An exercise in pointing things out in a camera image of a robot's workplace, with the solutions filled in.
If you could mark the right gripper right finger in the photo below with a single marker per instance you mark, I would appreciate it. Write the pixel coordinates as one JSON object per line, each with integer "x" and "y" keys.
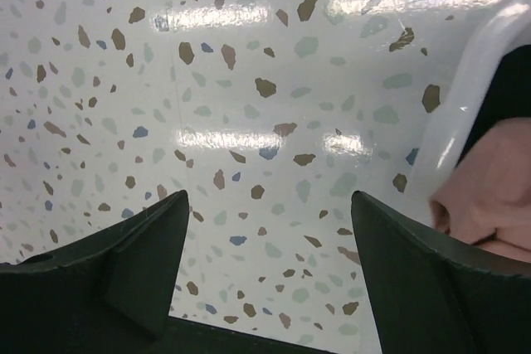
{"x": 431, "y": 293}

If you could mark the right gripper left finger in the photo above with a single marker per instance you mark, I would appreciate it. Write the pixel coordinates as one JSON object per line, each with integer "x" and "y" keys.
{"x": 109, "y": 292}

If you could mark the pink t shirt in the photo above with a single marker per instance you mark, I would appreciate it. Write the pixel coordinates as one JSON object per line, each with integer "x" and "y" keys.
{"x": 486, "y": 200}

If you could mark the black t shirt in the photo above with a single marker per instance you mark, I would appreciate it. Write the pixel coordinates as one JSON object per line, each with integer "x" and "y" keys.
{"x": 507, "y": 97}

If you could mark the white laundry basket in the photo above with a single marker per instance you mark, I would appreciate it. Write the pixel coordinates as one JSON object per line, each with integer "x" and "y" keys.
{"x": 505, "y": 28}

